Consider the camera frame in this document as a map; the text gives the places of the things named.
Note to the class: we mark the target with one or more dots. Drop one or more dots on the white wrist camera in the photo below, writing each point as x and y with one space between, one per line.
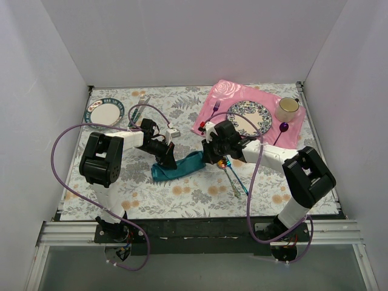
171 133
207 129

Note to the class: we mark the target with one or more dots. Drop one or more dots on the teal cloth napkin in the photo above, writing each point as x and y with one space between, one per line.
190 164

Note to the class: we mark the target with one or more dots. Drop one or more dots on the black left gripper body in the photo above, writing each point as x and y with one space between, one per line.
167 152

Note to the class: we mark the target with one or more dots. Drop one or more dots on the blue floral white plate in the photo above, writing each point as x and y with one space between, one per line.
255 112

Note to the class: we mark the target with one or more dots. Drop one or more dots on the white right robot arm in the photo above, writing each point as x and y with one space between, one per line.
308 177

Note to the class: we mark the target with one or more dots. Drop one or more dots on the pink floral placemat cloth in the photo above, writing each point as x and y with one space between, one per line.
266 94

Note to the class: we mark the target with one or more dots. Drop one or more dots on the iridescent blue fork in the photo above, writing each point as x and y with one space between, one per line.
229 165

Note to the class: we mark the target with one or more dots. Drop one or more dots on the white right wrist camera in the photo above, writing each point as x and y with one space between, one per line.
207 129

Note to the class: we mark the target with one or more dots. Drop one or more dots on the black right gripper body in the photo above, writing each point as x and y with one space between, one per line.
209 150

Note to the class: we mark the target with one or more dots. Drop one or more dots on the green rimmed white plate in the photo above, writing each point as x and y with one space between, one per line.
105 111

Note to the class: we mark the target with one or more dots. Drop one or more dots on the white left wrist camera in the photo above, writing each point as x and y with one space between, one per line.
171 133

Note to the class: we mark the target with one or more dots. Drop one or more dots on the purple metallic spoon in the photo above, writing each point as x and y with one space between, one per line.
283 127

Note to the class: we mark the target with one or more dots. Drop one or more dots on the cream ceramic mug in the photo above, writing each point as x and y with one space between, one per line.
288 109

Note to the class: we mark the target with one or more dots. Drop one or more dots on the green handled fork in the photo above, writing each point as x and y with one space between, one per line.
141 101

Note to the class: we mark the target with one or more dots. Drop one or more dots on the iridescent gold spoon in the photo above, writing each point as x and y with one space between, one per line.
223 165

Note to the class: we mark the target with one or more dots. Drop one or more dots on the purple metallic fork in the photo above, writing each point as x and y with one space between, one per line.
216 107

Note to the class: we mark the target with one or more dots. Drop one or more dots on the green handled knife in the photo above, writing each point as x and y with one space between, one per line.
141 109

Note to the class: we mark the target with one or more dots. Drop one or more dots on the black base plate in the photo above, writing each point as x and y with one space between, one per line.
162 236

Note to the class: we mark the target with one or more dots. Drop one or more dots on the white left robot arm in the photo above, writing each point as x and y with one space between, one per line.
101 165

